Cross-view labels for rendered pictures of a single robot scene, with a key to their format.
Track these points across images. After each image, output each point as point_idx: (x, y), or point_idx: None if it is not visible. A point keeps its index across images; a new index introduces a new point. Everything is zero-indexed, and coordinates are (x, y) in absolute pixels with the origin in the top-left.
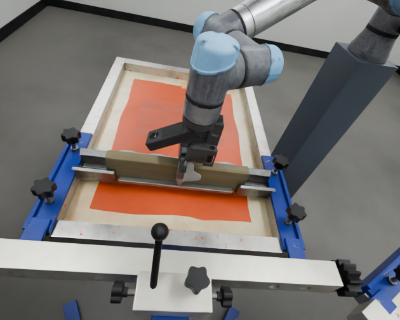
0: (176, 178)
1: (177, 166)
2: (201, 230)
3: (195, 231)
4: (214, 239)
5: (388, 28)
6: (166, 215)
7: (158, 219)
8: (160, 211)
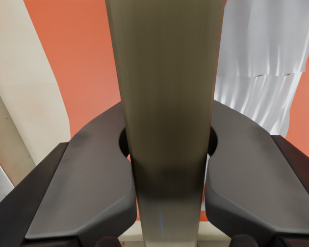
0: (111, 113)
1: (130, 148)
2: (45, 147)
3: None
4: None
5: None
6: (44, 55)
7: (19, 32)
8: (50, 36)
